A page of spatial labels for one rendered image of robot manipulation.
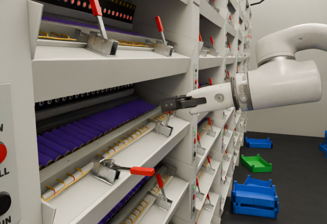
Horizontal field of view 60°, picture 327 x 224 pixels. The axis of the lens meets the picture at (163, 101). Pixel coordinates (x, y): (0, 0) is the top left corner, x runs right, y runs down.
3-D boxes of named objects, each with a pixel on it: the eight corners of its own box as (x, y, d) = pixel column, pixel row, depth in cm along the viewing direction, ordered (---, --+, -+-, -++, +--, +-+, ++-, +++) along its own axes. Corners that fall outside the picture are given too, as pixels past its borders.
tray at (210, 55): (220, 65, 149) (229, 39, 145) (193, 71, 92) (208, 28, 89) (185, 53, 154) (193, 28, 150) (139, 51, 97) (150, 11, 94)
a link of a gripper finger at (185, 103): (189, 107, 58) (175, 107, 63) (218, 99, 61) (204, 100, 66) (188, 102, 58) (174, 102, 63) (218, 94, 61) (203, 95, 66)
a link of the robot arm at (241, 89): (252, 114, 57) (237, 116, 58) (254, 106, 65) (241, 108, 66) (245, 72, 56) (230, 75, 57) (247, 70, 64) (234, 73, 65)
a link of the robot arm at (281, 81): (245, 61, 59) (251, 104, 56) (316, 47, 54) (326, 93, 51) (249, 75, 66) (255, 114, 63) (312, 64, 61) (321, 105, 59)
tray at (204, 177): (217, 169, 157) (226, 147, 154) (191, 232, 101) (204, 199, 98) (184, 154, 163) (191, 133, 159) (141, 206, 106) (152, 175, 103)
